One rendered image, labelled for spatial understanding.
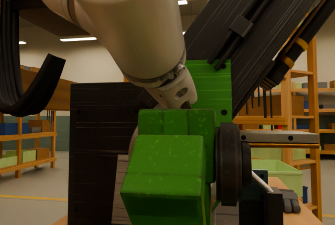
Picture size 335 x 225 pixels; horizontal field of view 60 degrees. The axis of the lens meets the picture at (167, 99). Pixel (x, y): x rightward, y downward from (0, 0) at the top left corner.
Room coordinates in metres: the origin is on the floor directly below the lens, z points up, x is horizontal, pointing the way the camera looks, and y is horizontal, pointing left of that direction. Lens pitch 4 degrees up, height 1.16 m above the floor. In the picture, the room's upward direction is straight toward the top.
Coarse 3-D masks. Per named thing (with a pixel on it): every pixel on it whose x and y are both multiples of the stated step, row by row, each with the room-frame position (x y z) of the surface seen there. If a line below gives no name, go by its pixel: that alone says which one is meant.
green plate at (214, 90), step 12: (192, 60) 0.55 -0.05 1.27; (204, 60) 0.54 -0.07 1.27; (216, 60) 0.54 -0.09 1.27; (228, 60) 0.54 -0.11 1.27; (192, 72) 0.54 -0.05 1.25; (204, 72) 0.54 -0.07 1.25; (216, 72) 0.53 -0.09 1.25; (228, 72) 0.53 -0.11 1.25; (204, 84) 0.53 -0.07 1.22; (216, 84) 0.53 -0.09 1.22; (228, 84) 0.52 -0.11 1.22; (204, 96) 0.53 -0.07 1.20; (216, 96) 0.52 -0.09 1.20; (228, 96) 0.52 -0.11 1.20; (192, 108) 0.52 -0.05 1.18; (204, 108) 0.52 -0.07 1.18; (216, 108) 0.52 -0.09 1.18; (228, 108) 0.51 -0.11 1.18; (216, 120) 0.51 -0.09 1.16; (228, 120) 0.51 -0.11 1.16
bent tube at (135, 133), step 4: (160, 104) 0.50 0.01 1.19; (156, 108) 0.50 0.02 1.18; (160, 108) 0.50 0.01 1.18; (164, 108) 0.50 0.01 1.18; (136, 128) 0.50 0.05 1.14; (136, 132) 0.50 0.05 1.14; (132, 136) 0.50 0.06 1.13; (136, 136) 0.49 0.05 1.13; (132, 140) 0.50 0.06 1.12; (132, 144) 0.49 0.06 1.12; (132, 148) 0.49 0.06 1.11; (128, 156) 0.50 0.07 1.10
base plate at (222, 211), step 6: (216, 210) 0.85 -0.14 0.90; (222, 210) 0.85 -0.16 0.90; (228, 210) 0.85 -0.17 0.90; (234, 210) 0.85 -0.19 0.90; (216, 216) 0.80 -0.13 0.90; (222, 216) 0.80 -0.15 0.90; (228, 216) 0.80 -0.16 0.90; (234, 216) 0.80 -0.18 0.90; (216, 222) 0.75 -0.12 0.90; (222, 222) 0.75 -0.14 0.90; (228, 222) 0.75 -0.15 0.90; (234, 222) 0.75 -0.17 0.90
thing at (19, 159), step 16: (0, 112) 5.80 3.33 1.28; (0, 128) 5.45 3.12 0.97; (16, 128) 5.70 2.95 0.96; (32, 128) 6.19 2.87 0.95; (48, 128) 6.77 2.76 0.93; (0, 144) 5.82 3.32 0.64; (16, 144) 5.73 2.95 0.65; (0, 160) 5.29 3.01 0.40; (16, 160) 5.71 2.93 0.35; (32, 160) 6.22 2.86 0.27; (48, 160) 6.61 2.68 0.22; (0, 176) 5.85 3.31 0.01; (16, 176) 5.72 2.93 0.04
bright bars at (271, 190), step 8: (256, 176) 0.63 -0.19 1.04; (264, 184) 0.62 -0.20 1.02; (264, 192) 0.65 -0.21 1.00; (272, 192) 0.61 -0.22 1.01; (280, 192) 0.61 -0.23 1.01; (264, 200) 0.65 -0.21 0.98; (272, 200) 0.61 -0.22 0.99; (280, 200) 0.60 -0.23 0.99; (264, 208) 0.66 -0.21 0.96; (272, 208) 0.61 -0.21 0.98; (280, 208) 0.60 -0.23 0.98; (264, 216) 0.66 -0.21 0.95; (272, 216) 0.61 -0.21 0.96; (280, 216) 0.60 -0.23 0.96; (264, 224) 0.66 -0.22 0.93; (272, 224) 0.61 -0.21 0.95; (280, 224) 0.60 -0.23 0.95
